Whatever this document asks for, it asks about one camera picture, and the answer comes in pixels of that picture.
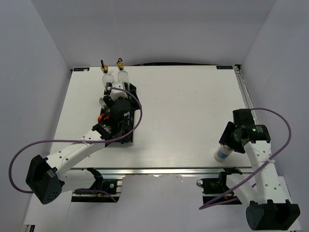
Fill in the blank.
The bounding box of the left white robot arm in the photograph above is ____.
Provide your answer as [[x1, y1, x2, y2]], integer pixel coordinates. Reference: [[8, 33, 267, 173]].
[[26, 98, 141, 204]]

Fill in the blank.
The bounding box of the red cap amber sauce bottle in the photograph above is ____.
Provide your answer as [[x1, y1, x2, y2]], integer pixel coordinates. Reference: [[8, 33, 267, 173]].
[[98, 113, 110, 123]]

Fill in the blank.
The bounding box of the purple cable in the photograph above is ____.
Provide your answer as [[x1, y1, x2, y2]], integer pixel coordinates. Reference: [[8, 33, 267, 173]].
[[8, 87, 143, 194], [198, 108, 292, 210]]

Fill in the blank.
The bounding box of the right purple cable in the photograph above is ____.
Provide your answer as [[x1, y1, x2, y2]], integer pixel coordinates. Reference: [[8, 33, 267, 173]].
[[198, 108, 292, 210]]

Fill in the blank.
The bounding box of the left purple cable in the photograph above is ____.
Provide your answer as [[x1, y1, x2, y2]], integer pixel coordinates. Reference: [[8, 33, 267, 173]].
[[8, 87, 143, 194]]

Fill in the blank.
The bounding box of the aluminium table frame rail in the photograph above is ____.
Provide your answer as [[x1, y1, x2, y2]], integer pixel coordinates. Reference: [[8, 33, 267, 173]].
[[72, 166, 254, 178]]

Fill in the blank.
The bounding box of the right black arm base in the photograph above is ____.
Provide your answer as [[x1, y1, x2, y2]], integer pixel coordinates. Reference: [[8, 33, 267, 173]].
[[196, 167, 242, 205]]

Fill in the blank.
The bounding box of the black divided organizer tray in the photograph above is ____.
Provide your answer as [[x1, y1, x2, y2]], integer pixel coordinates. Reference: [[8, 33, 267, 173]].
[[93, 81, 140, 144]]

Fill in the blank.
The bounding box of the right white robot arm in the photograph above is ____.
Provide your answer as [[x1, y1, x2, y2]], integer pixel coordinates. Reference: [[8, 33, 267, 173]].
[[218, 109, 300, 231]]

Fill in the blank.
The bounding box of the square glass oil bottle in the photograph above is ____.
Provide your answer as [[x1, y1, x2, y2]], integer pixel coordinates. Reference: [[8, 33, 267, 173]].
[[117, 58, 130, 91]]

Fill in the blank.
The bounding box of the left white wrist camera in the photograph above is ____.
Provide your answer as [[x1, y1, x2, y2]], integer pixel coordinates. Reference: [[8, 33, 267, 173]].
[[110, 81, 127, 101]]

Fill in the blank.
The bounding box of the round glass bottle gold spout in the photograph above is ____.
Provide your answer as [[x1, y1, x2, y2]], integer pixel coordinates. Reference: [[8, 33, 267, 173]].
[[100, 60, 114, 91]]

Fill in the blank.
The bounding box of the left blue table sticker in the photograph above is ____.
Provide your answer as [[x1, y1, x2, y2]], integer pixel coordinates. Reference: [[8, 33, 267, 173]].
[[73, 67, 90, 72]]

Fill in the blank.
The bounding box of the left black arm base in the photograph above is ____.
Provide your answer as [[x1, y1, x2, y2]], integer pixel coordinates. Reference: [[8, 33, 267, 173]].
[[71, 168, 121, 203]]

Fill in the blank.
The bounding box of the blue table sticker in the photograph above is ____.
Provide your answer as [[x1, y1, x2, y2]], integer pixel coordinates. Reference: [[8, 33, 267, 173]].
[[73, 67, 90, 72], [216, 65, 234, 70]]

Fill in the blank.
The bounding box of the blue label silver lid jar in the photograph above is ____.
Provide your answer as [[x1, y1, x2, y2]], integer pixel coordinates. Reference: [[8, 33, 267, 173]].
[[214, 145, 233, 162]]

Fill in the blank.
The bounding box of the right blue table sticker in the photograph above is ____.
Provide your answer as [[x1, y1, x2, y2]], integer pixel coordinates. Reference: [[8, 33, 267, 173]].
[[216, 65, 234, 70]]

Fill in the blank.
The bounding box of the tall clear jar with grains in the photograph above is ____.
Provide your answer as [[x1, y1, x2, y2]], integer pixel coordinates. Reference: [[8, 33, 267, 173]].
[[99, 95, 113, 108]]

